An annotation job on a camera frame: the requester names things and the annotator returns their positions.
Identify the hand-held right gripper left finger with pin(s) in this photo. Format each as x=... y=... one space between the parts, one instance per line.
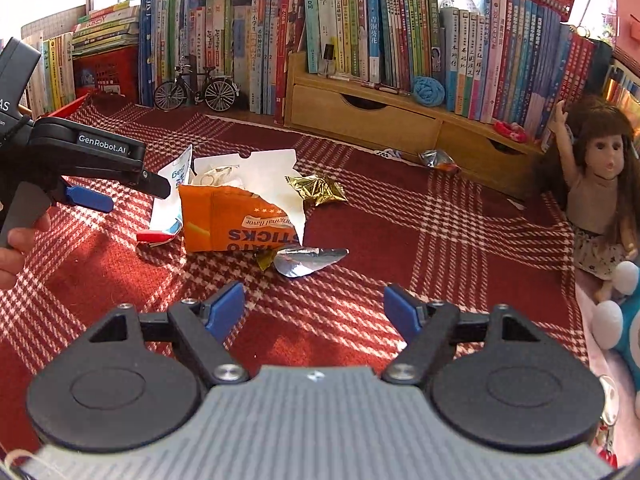
x=225 y=310

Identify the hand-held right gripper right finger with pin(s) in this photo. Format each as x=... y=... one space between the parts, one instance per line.
x=402 y=310

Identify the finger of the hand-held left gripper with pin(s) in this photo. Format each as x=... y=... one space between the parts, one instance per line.
x=92 y=200
x=157 y=185

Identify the white blue red packet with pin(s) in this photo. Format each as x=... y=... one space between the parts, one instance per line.
x=167 y=210

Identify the orange and white cardboard box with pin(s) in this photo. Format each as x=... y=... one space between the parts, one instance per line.
x=220 y=220

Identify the person's left hand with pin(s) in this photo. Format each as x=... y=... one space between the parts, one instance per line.
x=12 y=265

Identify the red plaid blanket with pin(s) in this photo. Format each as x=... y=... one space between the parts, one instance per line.
x=375 y=240

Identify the red cardboard box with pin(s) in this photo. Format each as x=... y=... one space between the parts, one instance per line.
x=107 y=77

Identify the silver foil wrapper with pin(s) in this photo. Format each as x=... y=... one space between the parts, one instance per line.
x=300 y=262

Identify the toy bicycle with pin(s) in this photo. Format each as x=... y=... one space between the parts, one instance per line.
x=220 y=96

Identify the stack of flat books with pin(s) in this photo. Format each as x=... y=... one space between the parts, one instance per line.
x=105 y=25

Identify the gold foil wrapper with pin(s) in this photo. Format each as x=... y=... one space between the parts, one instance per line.
x=317 y=190

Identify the small silver orange wrapper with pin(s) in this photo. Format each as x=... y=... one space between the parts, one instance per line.
x=440 y=160

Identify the small white paper scrap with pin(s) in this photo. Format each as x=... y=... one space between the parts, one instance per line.
x=516 y=204

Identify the small patterned wrapper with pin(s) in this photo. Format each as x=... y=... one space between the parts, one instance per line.
x=387 y=153

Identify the wooden desk organizer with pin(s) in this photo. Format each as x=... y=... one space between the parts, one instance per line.
x=360 y=120

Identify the pink scrunchie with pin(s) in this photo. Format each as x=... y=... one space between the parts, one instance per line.
x=512 y=131

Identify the blue knitted item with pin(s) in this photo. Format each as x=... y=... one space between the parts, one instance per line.
x=427 y=91

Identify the red white pen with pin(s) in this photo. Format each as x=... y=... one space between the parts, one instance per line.
x=385 y=88

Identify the blue white plush toy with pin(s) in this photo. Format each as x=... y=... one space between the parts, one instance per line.
x=630 y=320

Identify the row of standing books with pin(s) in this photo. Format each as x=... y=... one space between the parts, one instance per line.
x=350 y=20

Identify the long-haired doll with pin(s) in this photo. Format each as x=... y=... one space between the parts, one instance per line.
x=607 y=155

